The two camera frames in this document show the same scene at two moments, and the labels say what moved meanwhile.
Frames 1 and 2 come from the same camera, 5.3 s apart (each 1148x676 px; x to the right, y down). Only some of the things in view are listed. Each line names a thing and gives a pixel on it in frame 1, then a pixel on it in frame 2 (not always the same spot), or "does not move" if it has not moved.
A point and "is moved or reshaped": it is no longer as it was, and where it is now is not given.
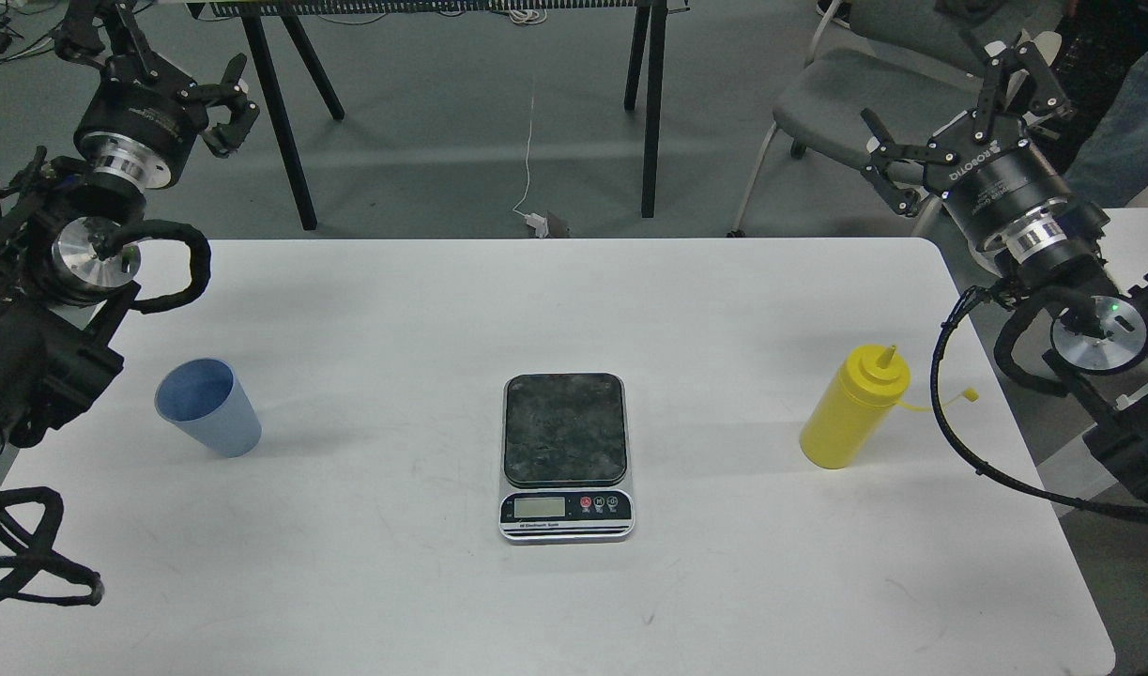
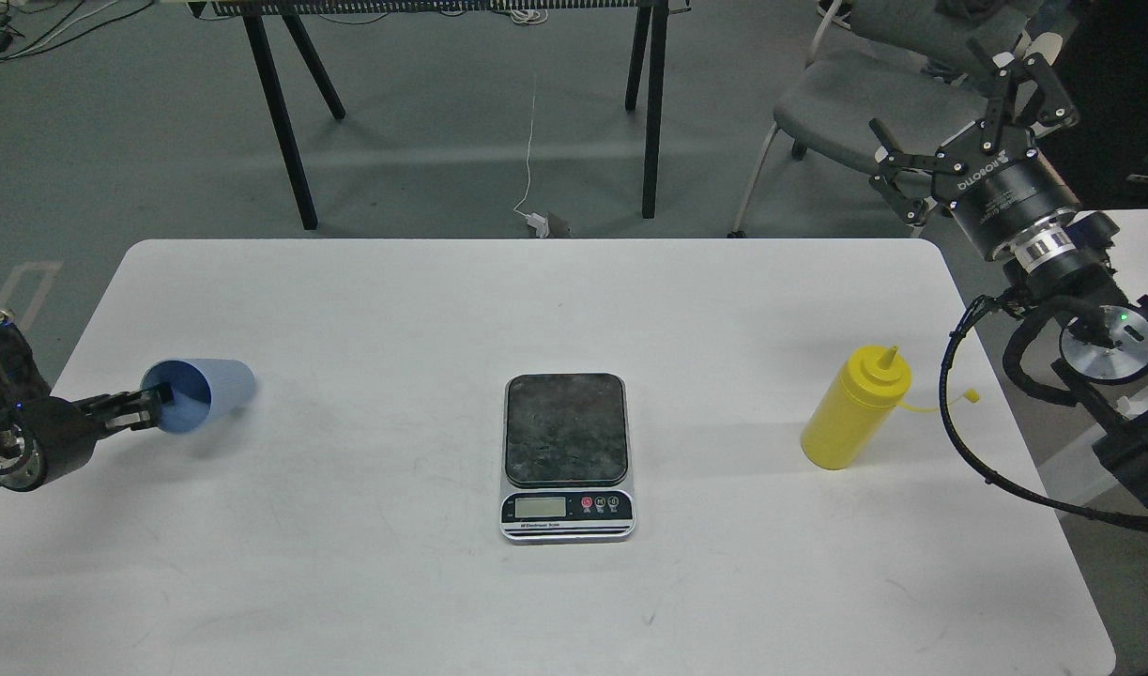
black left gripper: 143,121 → 47,437
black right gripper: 1004,193 does not move
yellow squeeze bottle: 855,410 does not move
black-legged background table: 264,19 does not move
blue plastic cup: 205,397 is moved or reshaped
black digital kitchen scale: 565,473 does not move
